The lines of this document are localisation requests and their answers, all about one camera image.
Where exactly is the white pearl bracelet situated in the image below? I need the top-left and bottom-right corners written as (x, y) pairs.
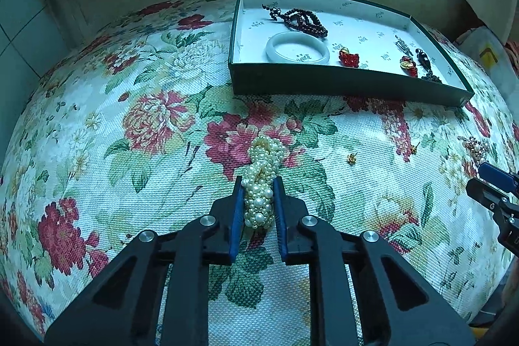
top-left (240, 133), bottom-right (291, 230)

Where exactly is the silver rhinestone brooch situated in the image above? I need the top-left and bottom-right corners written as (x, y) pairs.
top-left (395, 35), bottom-right (413, 57)

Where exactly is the white jade bangle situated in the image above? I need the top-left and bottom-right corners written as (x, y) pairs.
top-left (266, 31), bottom-right (330, 65)

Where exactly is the white plastic bag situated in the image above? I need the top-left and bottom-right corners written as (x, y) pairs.
top-left (455, 26), bottom-right (518, 95)

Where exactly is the gold pearl flower brooch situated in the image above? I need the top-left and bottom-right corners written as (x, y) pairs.
top-left (457, 136), bottom-right (490, 166)

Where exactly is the red knot gold charm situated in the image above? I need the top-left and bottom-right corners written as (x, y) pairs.
top-left (399, 55), bottom-right (418, 78)

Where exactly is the floral bedspread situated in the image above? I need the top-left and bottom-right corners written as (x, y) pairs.
top-left (1, 0), bottom-right (518, 336)

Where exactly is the small gold earring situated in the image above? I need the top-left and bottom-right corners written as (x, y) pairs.
top-left (346, 153), bottom-right (356, 165)
top-left (411, 143), bottom-right (420, 155)

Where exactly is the small red gold charm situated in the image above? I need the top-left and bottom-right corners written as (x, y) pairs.
top-left (339, 47), bottom-right (360, 68)

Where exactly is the dark red bead bracelet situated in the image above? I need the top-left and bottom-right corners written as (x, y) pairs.
top-left (261, 3), bottom-right (329, 41)

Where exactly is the dark green jewelry tray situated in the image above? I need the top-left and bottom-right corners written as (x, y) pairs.
top-left (229, 0), bottom-right (474, 107)

